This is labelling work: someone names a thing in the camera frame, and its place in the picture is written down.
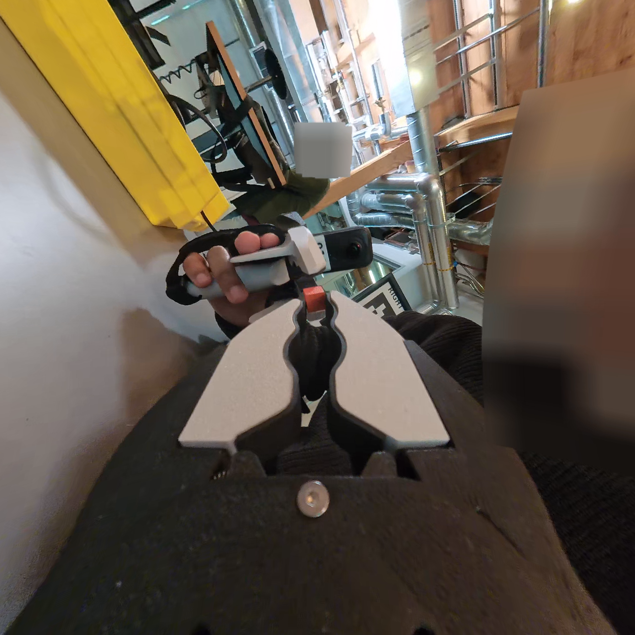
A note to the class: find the person's right hand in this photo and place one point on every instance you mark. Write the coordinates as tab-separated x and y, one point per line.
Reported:
223	278

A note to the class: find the small red cube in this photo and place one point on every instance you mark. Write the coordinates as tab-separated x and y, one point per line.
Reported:
315	300

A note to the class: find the framed tag sign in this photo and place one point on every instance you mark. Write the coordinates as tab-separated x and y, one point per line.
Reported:
384	297

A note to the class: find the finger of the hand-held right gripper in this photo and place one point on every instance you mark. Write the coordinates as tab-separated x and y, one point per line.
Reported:
273	313
307	250

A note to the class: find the black desk wooden edge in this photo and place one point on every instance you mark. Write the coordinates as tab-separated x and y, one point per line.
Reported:
248	109

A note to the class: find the silver ventilation ducts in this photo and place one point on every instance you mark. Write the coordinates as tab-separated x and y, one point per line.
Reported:
426	208

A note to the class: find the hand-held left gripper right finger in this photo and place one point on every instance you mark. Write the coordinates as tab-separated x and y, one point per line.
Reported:
392	392

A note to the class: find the yellow storage bin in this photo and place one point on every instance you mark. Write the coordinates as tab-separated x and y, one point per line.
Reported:
124	124

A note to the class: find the wooden ceiling beam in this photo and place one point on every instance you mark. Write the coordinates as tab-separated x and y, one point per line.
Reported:
367	173

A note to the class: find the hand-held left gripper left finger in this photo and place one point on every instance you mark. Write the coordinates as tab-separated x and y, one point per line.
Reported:
243	392

